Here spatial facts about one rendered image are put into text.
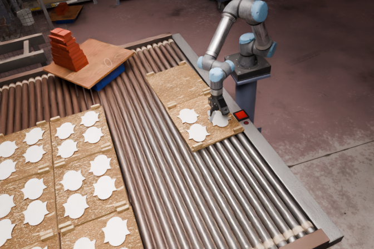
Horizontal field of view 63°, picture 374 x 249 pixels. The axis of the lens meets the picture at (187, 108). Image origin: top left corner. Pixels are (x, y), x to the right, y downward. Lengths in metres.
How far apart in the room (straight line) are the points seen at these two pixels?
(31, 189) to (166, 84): 1.09
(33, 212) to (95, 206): 0.31
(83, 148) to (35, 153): 0.28
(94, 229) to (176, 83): 1.14
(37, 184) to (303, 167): 2.13
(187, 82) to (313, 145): 1.45
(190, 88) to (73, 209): 1.09
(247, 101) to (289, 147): 0.74
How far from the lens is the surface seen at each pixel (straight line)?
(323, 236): 1.55
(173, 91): 2.17
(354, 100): 3.73
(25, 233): 1.77
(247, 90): 2.48
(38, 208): 1.80
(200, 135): 1.83
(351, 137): 3.32
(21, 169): 2.03
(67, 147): 1.99
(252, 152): 1.79
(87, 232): 1.63
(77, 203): 1.72
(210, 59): 1.84
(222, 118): 1.92
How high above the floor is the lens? 2.30
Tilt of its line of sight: 43 degrees down
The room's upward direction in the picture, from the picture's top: 7 degrees counter-clockwise
